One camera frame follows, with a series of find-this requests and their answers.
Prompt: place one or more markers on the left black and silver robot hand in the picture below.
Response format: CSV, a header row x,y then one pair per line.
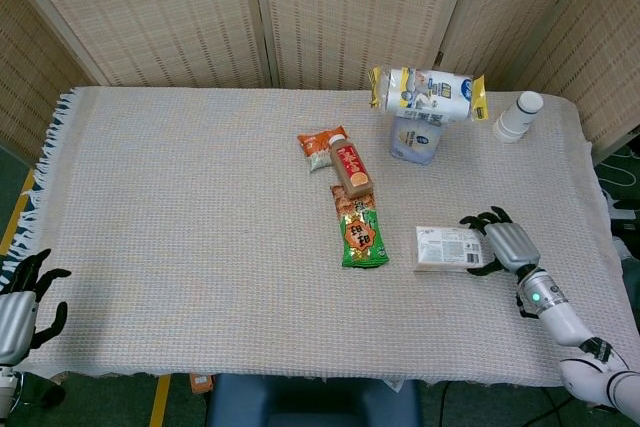
x,y
17,312

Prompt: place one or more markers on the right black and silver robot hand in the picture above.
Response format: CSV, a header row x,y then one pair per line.
x,y
512,244

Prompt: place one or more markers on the white Face tissue pack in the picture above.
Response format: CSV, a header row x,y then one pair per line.
x,y
445,247

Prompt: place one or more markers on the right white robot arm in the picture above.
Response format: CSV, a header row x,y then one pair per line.
x,y
565,322

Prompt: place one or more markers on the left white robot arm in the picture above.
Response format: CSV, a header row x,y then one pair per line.
x,y
6,392

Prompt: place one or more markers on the light blue tissue pack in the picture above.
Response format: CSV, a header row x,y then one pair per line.
x,y
417,142

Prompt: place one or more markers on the green rice cracker snack packet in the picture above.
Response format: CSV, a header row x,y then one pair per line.
x,y
360,232

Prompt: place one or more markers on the orange and white snack packet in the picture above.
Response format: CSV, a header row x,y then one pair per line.
x,y
315,144

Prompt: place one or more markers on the stack of white paper cups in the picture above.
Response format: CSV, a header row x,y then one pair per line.
x,y
517,114

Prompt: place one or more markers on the white roll pack yellow ends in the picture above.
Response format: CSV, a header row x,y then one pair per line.
x,y
430,94

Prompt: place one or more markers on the brown drink bottle red label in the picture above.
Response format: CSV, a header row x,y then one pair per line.
x,y
350,167

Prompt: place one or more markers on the beige woven tablecloth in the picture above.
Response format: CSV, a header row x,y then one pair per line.
x,y
200,247

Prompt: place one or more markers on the small orange box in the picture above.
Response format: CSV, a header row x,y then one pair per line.
x,y
201,383

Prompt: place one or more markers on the blue padded chair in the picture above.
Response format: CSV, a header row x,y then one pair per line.
x,y
315,402

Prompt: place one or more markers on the woven bamboo folding screen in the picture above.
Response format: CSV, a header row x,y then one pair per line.
x,y
150,12

